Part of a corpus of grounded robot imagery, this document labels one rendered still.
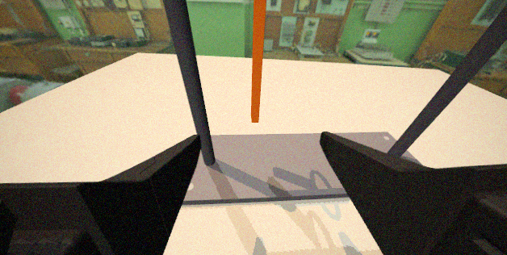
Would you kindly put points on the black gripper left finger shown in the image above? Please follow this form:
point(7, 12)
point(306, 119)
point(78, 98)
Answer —
point(130, 213)

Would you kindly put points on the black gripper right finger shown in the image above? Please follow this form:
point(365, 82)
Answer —
point(407, 207)

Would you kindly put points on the orange handle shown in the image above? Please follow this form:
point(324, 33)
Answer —
point(259, 17)

